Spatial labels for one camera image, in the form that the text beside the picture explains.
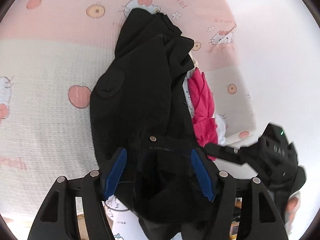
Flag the black pants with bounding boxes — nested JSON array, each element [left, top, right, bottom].
[[89, 8, 218, 240]]

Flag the white printed garment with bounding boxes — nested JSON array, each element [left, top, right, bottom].
[[184, 70, 197, 118]]

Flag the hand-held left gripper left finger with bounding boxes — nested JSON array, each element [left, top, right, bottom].
[[27, 147, 128, 240]]

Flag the person's printed pajama pants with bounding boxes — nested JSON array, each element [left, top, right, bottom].
[[102, 195, 150, 240]]

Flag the pink Hello Kitty sofa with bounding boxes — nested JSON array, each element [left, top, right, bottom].
[[0, 0, 258, 220]]

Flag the white garment with navy trim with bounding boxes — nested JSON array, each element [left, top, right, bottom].
[[215, 114, 228, 144]]

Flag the pink garment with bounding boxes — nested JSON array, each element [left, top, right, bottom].
[[187, 67, 219, 162]]

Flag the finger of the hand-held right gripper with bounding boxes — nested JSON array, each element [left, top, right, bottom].
[[204, 142, 250, 166]]

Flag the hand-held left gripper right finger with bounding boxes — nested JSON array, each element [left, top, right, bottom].
[[190, 147, 287, 240]]

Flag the person's right hand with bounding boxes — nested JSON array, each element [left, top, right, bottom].
[[284, 192, 302, 230]]

